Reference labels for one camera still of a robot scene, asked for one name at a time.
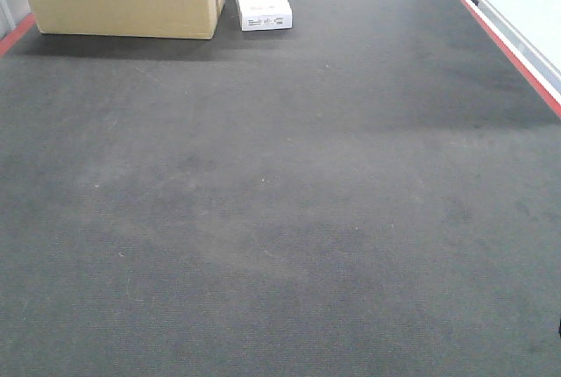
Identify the dark grey conveyor belt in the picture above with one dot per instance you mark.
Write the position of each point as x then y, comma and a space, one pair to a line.
375, 192

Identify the red conveyor frame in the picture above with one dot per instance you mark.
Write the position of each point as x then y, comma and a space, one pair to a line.
495, 30

